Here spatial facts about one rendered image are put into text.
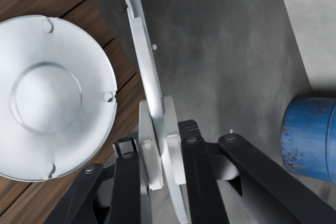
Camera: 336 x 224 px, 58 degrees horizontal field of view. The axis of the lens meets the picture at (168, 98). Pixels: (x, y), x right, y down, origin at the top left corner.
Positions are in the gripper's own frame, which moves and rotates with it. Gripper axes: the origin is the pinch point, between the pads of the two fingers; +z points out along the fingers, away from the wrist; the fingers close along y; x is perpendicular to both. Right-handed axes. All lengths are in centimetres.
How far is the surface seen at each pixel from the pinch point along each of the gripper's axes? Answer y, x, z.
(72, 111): -17.2, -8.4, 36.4
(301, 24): 101, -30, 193
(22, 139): -24.6, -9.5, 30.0
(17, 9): -20.8, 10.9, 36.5
